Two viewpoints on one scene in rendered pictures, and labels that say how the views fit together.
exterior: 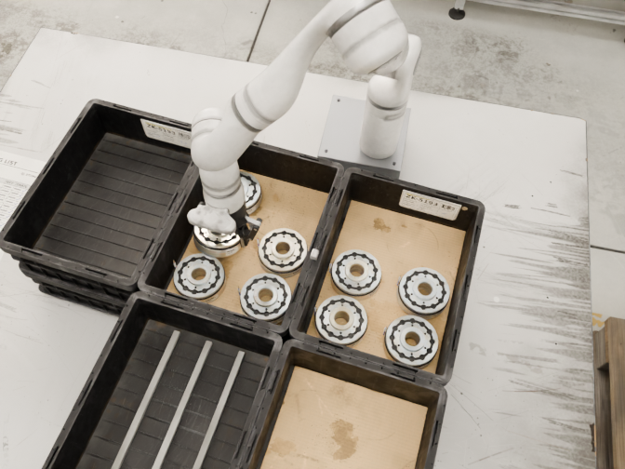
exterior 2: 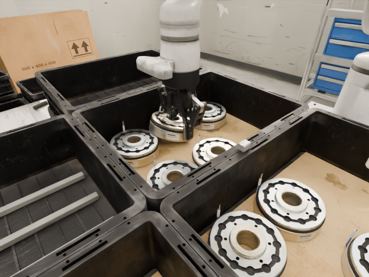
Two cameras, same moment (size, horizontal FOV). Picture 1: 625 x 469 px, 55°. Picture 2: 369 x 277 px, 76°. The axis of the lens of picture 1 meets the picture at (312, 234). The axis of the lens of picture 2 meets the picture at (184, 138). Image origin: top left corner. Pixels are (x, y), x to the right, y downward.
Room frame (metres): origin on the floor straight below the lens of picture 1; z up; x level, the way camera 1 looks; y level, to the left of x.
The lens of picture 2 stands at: (0.24, -0.10, 1.16)
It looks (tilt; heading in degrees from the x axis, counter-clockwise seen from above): 35 degrees down; 35
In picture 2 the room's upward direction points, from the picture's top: straight up
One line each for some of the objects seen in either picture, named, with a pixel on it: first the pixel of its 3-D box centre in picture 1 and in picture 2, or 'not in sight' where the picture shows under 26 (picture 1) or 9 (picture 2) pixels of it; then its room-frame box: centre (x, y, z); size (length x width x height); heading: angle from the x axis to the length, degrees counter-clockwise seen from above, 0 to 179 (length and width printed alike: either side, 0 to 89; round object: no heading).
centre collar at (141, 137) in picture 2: (198, 274); (134, 140); (0.52, 0.22, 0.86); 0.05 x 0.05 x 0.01
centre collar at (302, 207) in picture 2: (356, 271); (291, 199); (0.54, -0.09, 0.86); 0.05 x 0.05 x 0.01
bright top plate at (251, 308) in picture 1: (265, 296); (175, 178); (0.48, 0.09, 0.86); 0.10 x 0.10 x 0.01
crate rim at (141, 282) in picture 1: (247, 225); (193, 114); (0.61, 0.13, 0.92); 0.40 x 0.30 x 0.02; 165
